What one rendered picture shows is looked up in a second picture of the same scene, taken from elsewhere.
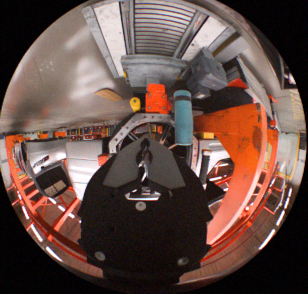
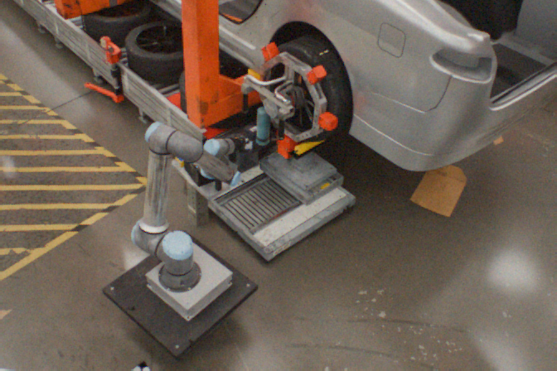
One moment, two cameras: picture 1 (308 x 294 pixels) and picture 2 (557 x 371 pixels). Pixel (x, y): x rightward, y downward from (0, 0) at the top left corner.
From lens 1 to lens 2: 347 cm
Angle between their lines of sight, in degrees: 59
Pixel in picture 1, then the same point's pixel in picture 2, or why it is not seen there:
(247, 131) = (211, 108)
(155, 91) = (283, 149)
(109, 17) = (270, 233)
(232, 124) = (225, 106)
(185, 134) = (259, 119)
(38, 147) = not seen: outside the picture
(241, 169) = (211, 82)
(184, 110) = (259, 132)
